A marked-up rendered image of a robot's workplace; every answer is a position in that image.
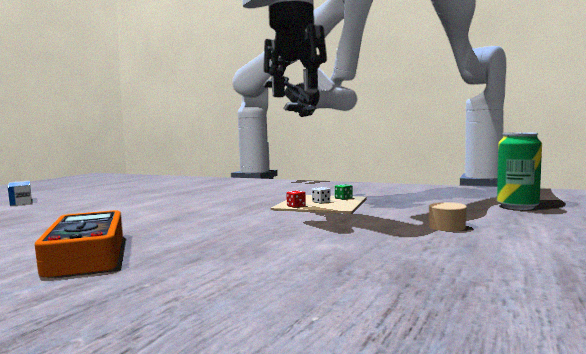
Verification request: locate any red die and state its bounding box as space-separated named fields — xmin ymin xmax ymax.
xmin=286 ymin=191 xmax=306 ymax=208

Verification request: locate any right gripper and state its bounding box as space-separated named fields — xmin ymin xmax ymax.
xmin=263 ymin=76 xmax=320 ymax=117

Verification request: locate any beige flat mat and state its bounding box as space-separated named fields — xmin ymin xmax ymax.
xmin=270 ymin=195 xmax=366 ymax=214

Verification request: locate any green die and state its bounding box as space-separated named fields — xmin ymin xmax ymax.
xmin=335 ymin=184 xmax=353 ymax=200

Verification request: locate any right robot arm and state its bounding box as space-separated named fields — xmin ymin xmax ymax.
xmin=233 ymin=0 xmax=373 ymax=173

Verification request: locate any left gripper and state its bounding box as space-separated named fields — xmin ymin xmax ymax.
xmin=264 ymin=1 xmax=327 ymax=98

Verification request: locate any white die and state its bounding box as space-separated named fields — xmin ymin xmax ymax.
xmin=312 ymin=187 xmax=331 ymax=203

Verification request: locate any green soda can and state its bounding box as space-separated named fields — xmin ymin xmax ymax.
xmin=497 ymin=133 xmax=542 ymax=210

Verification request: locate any tan short cylinder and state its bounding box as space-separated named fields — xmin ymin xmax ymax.
xmin=429 ymin=202 xmax=466 ymax=231

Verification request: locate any orange digital multimeter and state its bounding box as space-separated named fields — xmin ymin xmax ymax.
xmin=35 ymin=211 xmax=123 ymax=277

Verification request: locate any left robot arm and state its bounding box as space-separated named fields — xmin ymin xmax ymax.
xmin=431 ymin=0 xmax=507 ymax=178

